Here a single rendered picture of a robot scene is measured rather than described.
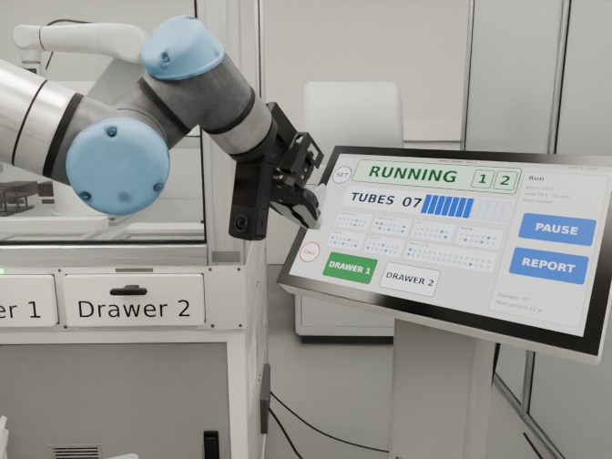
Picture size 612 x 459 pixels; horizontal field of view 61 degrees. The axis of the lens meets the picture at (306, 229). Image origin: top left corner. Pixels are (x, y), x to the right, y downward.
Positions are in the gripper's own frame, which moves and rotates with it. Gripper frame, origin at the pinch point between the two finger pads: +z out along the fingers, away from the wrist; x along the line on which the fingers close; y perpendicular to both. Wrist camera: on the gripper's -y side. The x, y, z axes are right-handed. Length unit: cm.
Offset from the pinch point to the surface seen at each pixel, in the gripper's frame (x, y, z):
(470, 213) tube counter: -17.3, 13.5, 14.7
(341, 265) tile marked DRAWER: 1.6, 0.6, 14.7
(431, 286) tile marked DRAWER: -14.7, 0.0, 14.7
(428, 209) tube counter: -10.3, 13.4, 14.7
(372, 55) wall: 162, 253, 206
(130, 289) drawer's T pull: 44.2, -14.3, 11.2
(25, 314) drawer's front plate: 65, -27, 7
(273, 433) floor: 76, -30, 134
